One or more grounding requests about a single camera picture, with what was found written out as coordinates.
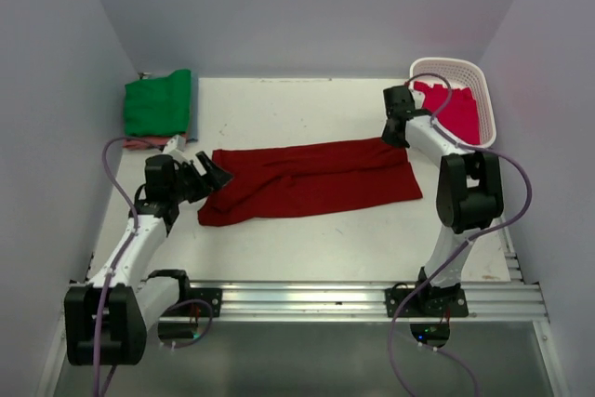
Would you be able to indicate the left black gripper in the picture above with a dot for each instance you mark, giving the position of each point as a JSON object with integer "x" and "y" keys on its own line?
{"x": 212, "y": 178}

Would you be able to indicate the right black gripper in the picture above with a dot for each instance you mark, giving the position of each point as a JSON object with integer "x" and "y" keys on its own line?
{"x": 390, "y": 139}

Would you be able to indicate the dark red t-shirt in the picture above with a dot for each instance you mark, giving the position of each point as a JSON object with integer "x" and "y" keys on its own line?
{"x": 309, "y": 180}

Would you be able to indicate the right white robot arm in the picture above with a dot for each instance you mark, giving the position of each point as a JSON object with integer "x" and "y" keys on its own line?
{"x": 469, "y": 197}

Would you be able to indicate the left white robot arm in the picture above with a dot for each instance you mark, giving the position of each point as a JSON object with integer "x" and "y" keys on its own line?
{"x": 107, "y": 319}

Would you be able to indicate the pink folded t-shirt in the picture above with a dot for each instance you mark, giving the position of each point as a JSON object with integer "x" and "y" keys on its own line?
{"x": 146, "y": 143}

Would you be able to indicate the grey-blue folded t-shirt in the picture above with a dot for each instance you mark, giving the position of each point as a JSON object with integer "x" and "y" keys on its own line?
{"x": 193, "y": 131}

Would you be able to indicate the magenta t-shirt in basket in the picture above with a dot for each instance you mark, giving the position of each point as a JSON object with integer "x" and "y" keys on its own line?
{"x": 460, "y": 116}

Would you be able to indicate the white plastic basket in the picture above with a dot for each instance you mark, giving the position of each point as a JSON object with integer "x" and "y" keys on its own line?
{"x": 460, "y": 74}

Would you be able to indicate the green folded t-shirt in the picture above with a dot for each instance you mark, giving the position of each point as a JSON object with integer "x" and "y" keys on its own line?
{"x": 159, "y": 107}

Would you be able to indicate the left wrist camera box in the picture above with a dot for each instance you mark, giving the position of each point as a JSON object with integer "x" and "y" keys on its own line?
{"x": 175, "y": 148}

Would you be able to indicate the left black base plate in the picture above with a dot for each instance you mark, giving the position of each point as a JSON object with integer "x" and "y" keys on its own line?
{"x": 198, "y": 302}

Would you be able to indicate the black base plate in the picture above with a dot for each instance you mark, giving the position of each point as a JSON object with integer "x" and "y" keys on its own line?
{"x": 198, "y": 302}
{"x": 430, "y": 302}

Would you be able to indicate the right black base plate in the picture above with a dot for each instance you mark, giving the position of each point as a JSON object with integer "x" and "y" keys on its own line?
{"x": 430, "y": 302}

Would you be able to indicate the aluminium mounting rail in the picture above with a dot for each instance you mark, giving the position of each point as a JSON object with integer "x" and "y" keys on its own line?
{"x": 365, "y": 302}

